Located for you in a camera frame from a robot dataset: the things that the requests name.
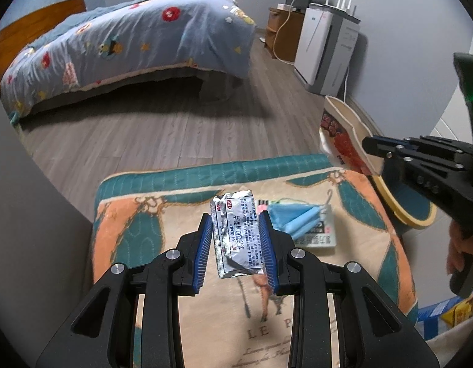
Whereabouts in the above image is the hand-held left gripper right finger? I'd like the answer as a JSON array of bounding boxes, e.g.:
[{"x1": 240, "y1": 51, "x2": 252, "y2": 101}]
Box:
[{"x1": 258, "y1": 211, "x2": 440, "y2": 368}]

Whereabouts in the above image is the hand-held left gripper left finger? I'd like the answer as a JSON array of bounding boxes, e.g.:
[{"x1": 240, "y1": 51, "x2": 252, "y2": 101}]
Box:
[{"x1": 36, "y1": 213, "x2": 215, "y2": 368}]

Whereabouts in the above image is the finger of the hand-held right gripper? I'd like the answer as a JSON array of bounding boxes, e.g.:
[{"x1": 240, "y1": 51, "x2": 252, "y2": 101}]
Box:
[
  {"x1": 361, "y1": 136, "x2": 465, "y2": 172},
  {"x1": 403, "y1": 135, "x2": 473, "y2": 160}
]

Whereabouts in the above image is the silver medicine sachet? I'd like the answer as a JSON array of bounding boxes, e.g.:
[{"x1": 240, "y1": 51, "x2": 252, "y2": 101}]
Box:
[{"x1": 210, "y1": 190, "x2": 266, "y2": 280}]

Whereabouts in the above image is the red printed snack packet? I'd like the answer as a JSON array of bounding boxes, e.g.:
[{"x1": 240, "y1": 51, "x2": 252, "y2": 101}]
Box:
[{"x1": 319, "y1": 96, "x2": 384, "y2": 177}]

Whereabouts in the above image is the teal bin with yellow rim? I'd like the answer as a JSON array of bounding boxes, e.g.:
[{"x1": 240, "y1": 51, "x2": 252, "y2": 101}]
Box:
[{"x1": 374, "y1": 169, "x2": 438, "y2": 231}]

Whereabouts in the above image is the person's right hand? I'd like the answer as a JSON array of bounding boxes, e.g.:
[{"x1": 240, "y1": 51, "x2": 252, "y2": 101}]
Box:
[{"x1": 446, "y1": 222, "x2": 473, "y2": 275}]

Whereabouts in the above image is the white panelled door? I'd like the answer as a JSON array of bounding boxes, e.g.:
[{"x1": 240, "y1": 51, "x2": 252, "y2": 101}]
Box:
[{"x1": 432, "y1": 96, "x2": 473, "y2": 142}]

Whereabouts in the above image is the blue face mask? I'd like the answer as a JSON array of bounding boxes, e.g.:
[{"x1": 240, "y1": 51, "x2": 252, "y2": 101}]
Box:
[{"x1": 267, "y1": 199, "x2": 330, "y2": 240}]

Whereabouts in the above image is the white medicine box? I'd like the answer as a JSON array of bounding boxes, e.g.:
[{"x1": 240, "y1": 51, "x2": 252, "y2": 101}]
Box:
[{"x1": 294, "y1": 204, "x2": 338, "y2": 251}]

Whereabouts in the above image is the teal and orange patterned mat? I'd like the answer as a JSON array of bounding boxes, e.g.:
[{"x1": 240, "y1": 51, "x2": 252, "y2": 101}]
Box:
[{"x1": 92, "y1": 154, "x2": 419, "y2": 368}]

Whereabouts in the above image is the white air purifier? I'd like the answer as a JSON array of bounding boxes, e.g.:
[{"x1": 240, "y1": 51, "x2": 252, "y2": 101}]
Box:
[{"x1": 294, "y1": 3, "x2": 361, "y2": 96}]

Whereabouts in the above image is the blue and yellow box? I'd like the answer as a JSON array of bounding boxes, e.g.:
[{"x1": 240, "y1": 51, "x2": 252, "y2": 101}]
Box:
[{"x1": 416, "y1": 287, "x2": 473, "y2": 339}]

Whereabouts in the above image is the white router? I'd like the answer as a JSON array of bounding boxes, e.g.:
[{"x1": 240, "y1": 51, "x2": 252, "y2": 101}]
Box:
[{"x1": 321, "y1": 0, "x2": 359, "y2": 13}]

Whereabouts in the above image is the wooden cabinet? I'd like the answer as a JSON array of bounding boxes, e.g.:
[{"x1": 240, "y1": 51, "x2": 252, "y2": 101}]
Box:
[{"x1": 265, "y1": 4, "x2": 308, "y2": 62}]

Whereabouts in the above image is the blue printed blanket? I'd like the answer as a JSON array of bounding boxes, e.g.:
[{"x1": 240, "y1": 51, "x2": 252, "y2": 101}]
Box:
[{"x1": 0, "y1": 0, "x2": 257, "y2": 117}]

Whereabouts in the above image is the wooden bed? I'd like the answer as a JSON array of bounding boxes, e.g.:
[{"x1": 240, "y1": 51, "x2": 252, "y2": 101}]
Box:
[{"x1": 0, "y1": 0, "x2": 258, "y2": 123}]

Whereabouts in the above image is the yellowish cable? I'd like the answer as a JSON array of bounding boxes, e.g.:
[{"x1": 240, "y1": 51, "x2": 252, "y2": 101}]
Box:
[{"x1": 272, "y1": 7, "x2": 299, "y2": 63}]

